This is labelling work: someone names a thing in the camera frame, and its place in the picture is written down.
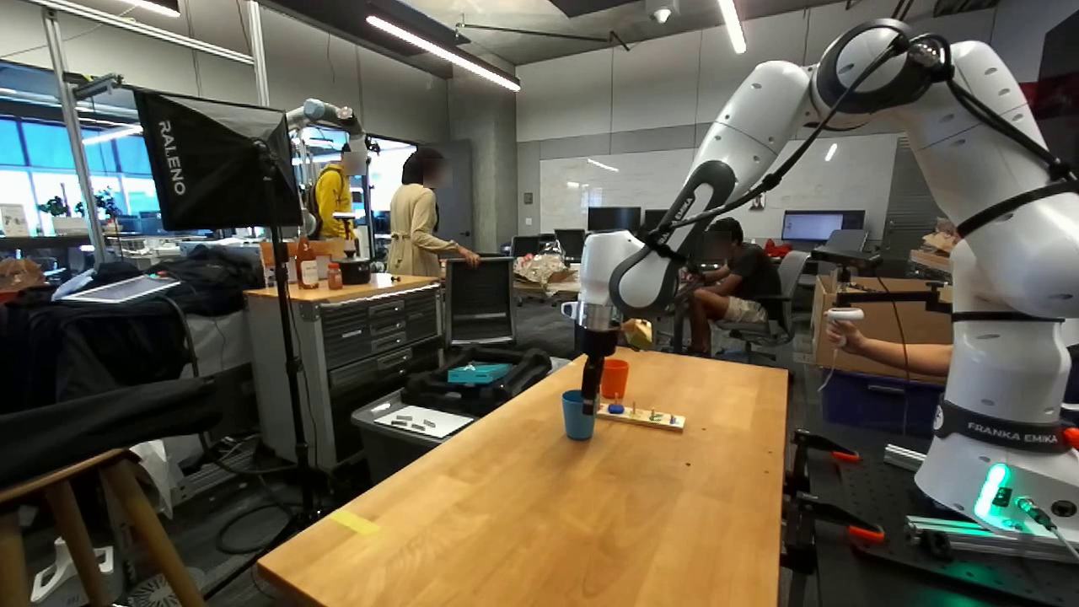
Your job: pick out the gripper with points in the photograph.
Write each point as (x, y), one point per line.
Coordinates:
(596, 340)

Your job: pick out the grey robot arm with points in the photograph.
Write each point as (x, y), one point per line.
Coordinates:
(324, 110)

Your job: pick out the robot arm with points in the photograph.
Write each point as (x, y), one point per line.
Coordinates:
(995, 253)

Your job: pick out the person's forearm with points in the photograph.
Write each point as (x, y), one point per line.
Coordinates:
(910, 356)

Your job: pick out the orange cup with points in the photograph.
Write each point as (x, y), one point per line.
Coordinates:
(615, 379)

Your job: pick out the blue cup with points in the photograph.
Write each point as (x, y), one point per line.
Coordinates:
(577, 419)

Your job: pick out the wooden peg board toy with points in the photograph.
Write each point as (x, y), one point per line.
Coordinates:
(645, 417)

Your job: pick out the monitor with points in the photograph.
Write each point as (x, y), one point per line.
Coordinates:
(614, 218)
(813, 226)

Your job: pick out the black foam case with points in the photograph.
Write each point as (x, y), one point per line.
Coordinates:
(472, 379)

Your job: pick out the whiteboard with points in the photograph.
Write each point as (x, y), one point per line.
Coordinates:
(624, 185)

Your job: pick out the person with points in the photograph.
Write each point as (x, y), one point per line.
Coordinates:
(413, 228)
(334, 202)
(742, 278)

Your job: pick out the office chair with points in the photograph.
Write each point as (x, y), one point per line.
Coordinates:
(788, 287)

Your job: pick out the grey tool cabinet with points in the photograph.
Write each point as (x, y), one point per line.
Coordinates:
(354, 354)

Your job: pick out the person's hand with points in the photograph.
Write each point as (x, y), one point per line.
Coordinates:
(845, 335)

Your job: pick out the hand controller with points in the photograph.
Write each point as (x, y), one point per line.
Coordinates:
(845, 315)

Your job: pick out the black pot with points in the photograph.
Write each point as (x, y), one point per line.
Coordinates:
(354, 271)

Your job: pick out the small orange jar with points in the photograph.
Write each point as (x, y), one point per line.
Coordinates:
(335, 276)

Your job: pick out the cardboard box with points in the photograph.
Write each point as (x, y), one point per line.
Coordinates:
(877, 333)

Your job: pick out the blue plastic bin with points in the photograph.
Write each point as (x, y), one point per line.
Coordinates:
(877, 403)

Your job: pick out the brown glass bottle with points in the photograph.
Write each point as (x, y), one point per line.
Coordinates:
(308, 265)

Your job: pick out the yellow tape strip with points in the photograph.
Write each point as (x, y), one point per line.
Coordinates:
(354, 523)

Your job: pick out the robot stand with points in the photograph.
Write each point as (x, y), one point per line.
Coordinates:
(877, 497)

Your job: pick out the silver metal bar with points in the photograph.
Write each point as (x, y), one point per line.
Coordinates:
(904, 457)

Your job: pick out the softbox light on stand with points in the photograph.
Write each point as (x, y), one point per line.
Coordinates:
(211, 169)

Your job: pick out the white tablet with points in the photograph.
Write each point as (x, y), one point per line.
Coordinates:
(118, 289)

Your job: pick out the black cloth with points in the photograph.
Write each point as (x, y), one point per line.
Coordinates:
(93, 362)

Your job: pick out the wooden stool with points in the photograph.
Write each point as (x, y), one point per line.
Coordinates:
(76, 497)

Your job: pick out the window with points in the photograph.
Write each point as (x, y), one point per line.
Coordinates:
(50, 169)

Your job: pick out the aluminium rail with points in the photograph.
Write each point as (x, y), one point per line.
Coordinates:
(969, 538)

